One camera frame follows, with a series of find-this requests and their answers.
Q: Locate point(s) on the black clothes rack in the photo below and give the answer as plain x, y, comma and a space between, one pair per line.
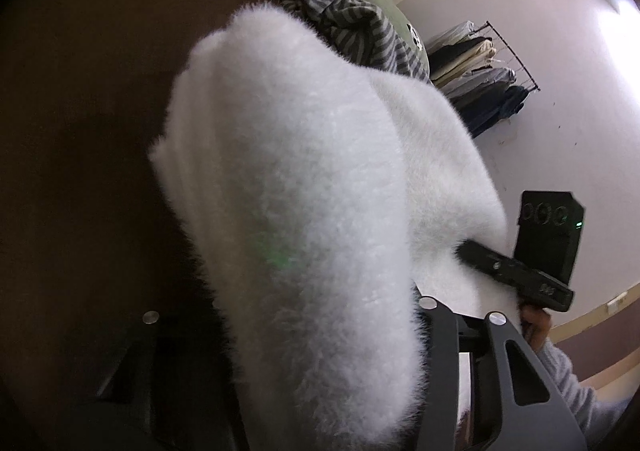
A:
510, 58

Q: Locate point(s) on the white sleeve forearm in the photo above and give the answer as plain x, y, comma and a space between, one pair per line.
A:
595, 418

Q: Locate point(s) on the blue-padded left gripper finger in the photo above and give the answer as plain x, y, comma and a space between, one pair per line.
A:
514, 403

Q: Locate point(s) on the person's right hand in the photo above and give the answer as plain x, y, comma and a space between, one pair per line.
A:
536, 325

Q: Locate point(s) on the grey striped garment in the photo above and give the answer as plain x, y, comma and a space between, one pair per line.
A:
361, 33

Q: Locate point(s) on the white fuzzy cardigan black trim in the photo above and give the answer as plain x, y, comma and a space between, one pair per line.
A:
320, 198

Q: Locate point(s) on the hanging dark clothes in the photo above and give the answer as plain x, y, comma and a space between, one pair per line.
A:
481, 89

